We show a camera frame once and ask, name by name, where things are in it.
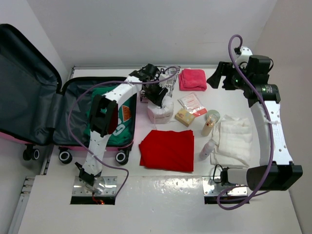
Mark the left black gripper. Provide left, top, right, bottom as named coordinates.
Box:
left=143, top=79, right=167, bottom=106

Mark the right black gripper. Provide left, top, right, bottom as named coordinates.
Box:
left=208, top=61, right=252, bottom=90

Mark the black white newspaper print bag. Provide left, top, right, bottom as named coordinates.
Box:
left=139, top=65, right=181, bottom=103

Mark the white drawstring pouch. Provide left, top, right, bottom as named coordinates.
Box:
left=147, top=96, right=174, bottom=124

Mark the pink towel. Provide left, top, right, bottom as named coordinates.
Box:
left=178, top=69, right=207, bottom=91

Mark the small yellow cardboard box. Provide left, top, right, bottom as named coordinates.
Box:
left=175, top=108, right=195, bottom=127

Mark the green printed shirt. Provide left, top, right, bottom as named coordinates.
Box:
left=83, top=85, right=137, bottom=147

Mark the red cloth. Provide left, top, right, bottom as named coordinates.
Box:
left=138, top=130, right=195, bottom=173

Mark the white cloth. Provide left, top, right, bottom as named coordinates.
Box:
left=210, top=115, right=253, bottom=168

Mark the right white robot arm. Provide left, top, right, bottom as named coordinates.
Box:
left=207, top=55, right=303, bottom=191

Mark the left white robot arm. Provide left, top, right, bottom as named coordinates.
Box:
left=77, top=64, right=168, bottom=186

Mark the clear zip bag red label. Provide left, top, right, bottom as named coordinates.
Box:
left=178, top=93, right=208, bottom=117

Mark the amber liquid bottle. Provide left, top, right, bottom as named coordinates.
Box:
left=201, top=116, right=217, bottom=137

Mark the white pink spray bottle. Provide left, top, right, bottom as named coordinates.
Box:
left=199, top=140, right=215, bottom=160

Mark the pink suitcase with dark lining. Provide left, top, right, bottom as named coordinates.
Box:
left=0, top=24, right=123, bottom=164

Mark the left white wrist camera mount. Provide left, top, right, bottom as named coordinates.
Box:
left=154, top=74, right=167, bottom=88

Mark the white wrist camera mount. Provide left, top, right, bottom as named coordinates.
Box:
left=234, top=46, right=253, bottom=65
left=154, top=74, right=167, bottom=88

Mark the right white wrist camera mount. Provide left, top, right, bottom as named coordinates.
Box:
left=234, top=46, right=253, bottom=65

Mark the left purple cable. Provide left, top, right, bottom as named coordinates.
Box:
left=67, top=66, right=181, bottom=198

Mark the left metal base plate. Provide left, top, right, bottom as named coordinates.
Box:
left=72, top=176, right=117, bottom=197

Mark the metal base plate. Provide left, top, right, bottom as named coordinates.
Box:
left=72, top=176, right=117, bottom=197
left=202, top=176, right=248, bottom=196

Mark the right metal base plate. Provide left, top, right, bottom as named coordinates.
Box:
left=202, top=176, right=248, bottom=196

